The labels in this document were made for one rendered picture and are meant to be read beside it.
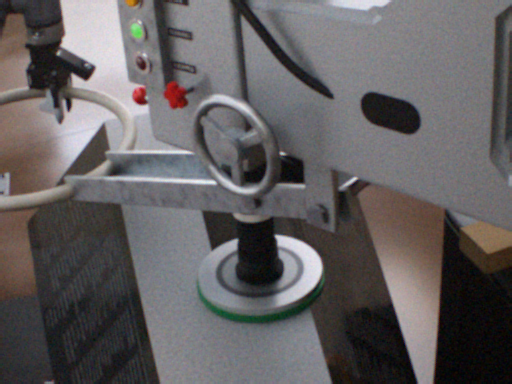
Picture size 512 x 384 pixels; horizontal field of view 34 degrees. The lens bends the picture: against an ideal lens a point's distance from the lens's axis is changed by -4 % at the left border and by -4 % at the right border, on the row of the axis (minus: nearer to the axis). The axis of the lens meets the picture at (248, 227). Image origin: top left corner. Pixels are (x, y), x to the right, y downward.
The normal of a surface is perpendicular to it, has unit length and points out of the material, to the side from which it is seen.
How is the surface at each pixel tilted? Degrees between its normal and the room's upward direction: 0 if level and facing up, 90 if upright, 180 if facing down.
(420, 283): 0
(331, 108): 90
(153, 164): 90
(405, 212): 0
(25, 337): 0
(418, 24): 90
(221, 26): 90
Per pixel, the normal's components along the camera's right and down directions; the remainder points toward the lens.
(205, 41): -0.64, 0.48
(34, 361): -0.08, -0.83
